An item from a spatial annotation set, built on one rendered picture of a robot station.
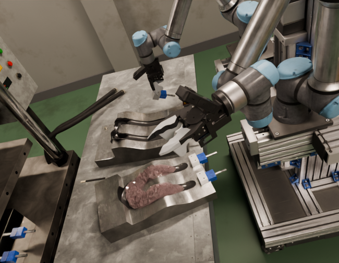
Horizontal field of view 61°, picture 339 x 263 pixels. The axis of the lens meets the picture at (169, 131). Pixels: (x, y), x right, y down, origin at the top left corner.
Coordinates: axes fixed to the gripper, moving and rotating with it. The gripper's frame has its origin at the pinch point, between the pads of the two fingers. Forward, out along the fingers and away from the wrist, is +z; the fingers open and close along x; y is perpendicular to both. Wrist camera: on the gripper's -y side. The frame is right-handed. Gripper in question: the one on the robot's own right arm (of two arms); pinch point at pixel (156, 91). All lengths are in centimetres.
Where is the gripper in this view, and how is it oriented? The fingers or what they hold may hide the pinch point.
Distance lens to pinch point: 165.5
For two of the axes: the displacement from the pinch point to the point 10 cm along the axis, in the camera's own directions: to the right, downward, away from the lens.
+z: 2.6, 6.6, 7.0
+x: 0.0, -7.3, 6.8
